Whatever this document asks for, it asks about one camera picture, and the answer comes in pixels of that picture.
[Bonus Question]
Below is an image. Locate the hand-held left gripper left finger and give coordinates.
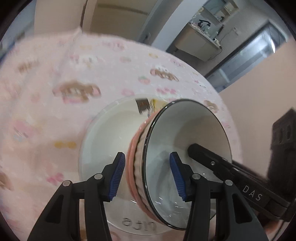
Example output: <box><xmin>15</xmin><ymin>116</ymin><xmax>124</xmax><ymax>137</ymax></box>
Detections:
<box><xmin>27</xmin><ymin>152</ymin><xmax>126</xmax><ymax>241</ymax></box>

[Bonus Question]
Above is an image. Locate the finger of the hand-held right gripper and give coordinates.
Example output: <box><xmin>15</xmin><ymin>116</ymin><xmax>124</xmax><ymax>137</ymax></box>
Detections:
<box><xmin>187</xmin><ymin>143</ymin><xmax>241</xmax><ymax>181</ymax></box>

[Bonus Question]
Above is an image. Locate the white cartoon print plate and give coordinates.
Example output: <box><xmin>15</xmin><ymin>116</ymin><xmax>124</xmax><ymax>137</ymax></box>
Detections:
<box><xmin>79</xmin><ymin>95</ymin><xmax>185</xmax><ymax>234</ymax></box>

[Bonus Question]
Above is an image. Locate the beige vanity cabinet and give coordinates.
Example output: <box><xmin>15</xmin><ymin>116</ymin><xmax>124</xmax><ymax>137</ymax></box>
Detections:
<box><xmin>173</xmin><ymin>21</ymin><xmax>222</xmax><ymax>62</ymax></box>

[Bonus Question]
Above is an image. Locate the bathroom mirror cabinet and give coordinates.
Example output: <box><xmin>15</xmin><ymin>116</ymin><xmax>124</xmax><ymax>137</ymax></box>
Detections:
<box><xmin>203</xmin><ymin>0</ymin><xmax>240</xmax><ymax>24</ymax></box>

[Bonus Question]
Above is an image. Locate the pink cartoon print tablecloth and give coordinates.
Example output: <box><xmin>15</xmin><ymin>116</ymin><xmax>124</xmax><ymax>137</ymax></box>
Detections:
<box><xmin>0</xmin><ymin>29</ymin><xmax>243</xmax><ymax>241</ymax></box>

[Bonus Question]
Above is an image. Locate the dark framed glass door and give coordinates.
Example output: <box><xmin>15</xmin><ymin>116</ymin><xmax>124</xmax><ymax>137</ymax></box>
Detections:
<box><xmin>205</xmin><ymin>20</ymin><xmax>287</xmax><ymax>93</ymax></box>

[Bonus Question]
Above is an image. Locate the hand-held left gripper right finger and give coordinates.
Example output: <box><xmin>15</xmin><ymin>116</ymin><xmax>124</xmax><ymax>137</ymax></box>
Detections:
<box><xmin>169</xmin><ymin>151</ymin><xmax>266</xmax><ymax>241</ymax></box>

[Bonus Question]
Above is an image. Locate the white ribbed bowl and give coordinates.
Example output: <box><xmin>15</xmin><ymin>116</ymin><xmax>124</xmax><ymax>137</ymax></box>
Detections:
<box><xmin>135</xmin><ymin>99</ymin><xmax>232</xmax><ymax>231</ymax></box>

